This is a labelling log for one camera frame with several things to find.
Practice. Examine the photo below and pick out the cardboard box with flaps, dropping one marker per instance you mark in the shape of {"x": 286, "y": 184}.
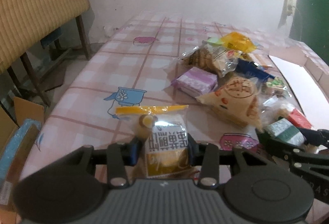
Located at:
{"x": 306, "y": 75}

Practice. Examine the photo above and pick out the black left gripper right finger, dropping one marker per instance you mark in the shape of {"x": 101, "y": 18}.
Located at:
{"x": 205, "y": 155}

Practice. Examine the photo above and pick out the light green snack packet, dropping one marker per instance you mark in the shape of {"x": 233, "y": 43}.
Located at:
{"x": 213, "y": 41}

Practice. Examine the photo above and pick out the beige round-logo pastry bag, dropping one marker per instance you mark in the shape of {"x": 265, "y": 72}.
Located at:
{"x": 237, "y": 99}

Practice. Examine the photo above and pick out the green wooden door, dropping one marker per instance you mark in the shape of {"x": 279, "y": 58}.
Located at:
{"x": 310, "y": 25}

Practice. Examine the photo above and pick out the blue snack packet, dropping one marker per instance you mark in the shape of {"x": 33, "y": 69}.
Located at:
{"x": 250, "y": 70}

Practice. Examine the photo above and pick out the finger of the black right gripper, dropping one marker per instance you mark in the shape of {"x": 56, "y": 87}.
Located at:
{"x": 316, "y": 137}
{"x": 280, "y": 149}

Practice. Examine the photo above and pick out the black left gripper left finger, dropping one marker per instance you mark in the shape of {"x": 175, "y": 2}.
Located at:
{"x": 120, "y": 155}

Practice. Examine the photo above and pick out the yellow-sealed egg yolk pastry packet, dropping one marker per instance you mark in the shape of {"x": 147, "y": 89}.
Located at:
{"x": 164, "y": 136}

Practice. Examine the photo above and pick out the green white snack packet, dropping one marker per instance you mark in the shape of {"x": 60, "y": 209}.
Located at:
{"x": 286, "y": 132}

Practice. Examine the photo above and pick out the wooden chair with woven cushion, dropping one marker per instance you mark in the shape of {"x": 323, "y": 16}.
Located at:
{"x": 26, "y": 22}

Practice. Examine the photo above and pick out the red label clear snack packet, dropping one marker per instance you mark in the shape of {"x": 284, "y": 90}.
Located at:
{"x": 273, "y": 111}

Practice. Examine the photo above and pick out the pink checkered tablecloth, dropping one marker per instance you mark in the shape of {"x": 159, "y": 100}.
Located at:
{"x": 136, "y": 67}

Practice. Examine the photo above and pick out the cardboard box on floor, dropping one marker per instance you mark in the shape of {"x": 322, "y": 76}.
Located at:
{"x": 17, "y": 138}

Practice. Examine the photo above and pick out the orange yellow crinkly snack bag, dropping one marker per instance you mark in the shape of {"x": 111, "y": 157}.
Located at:
{"x": 239, "y": 42}

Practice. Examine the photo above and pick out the clear cookie packet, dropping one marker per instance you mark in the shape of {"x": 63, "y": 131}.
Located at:
{"x": 215, "y": 59}

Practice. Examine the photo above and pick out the purple wafer snack packet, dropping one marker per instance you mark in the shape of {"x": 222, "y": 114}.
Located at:
{"x": 196, "y": 82}

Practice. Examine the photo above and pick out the green label cracker packet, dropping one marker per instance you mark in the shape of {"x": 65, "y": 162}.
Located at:
{"x": 277, "y": 87}

